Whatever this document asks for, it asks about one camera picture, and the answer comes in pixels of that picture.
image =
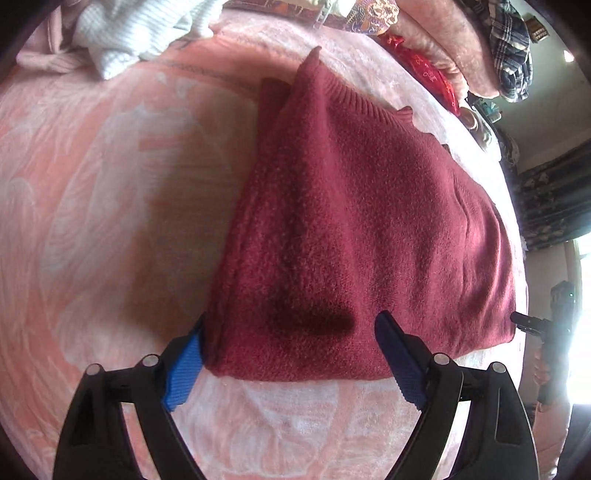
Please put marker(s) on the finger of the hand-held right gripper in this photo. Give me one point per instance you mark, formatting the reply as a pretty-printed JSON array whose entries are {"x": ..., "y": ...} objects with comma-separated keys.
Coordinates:
[{"x": 528, "y": 322}]

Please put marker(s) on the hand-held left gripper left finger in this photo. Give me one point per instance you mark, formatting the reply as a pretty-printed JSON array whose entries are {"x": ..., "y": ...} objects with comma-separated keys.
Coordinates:
[{"x": 184, "y": 369}]

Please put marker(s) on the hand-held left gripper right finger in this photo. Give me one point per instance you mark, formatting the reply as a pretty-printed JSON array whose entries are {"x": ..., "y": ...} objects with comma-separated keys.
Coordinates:
[{"x": 399, "y": 357}]

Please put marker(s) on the dark red knit sweater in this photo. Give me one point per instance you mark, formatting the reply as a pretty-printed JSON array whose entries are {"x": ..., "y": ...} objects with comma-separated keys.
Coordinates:
[{"x": 346, "y": 207}]

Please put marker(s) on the dark patterned curtain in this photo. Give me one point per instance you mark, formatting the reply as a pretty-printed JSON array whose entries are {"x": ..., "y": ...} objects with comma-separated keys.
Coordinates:
[{"x": 554, "y": 203}]

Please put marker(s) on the pink floral bed blanket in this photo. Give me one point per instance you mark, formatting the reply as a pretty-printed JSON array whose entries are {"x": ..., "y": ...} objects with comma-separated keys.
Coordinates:
[{"x": 115, "y": 207}]

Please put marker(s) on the red embroidered pouch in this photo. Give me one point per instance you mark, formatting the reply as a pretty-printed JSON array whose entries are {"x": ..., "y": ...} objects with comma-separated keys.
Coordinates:
[{"x": 425, "y": 69}]

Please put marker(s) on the navy white plaid garment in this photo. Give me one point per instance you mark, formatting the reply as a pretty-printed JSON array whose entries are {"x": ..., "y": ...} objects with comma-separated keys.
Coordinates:
[{"x": 508, "y": 46}]

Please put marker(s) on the folded pink fluffy blanket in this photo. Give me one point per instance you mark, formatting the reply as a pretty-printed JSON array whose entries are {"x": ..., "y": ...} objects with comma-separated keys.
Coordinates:
[{"x": 457, "y": 41}]

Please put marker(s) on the dusty pink garment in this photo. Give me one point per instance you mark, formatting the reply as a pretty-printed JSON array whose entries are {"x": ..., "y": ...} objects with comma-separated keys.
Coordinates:
[{"x": 51, "y": 55}]

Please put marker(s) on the white ribbed knit garment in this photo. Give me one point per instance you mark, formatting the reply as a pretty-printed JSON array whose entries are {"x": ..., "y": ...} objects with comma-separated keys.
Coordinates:
[{"x": 120, "y": 32}]

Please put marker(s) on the purple patterned pillow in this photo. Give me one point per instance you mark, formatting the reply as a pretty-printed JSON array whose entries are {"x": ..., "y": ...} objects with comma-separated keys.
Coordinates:
[{"x": 369, "y": 14}]

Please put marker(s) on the brown wall lamp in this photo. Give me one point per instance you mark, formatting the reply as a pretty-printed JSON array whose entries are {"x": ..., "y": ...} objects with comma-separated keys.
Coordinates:
[{"x": 537, "y": 28}]

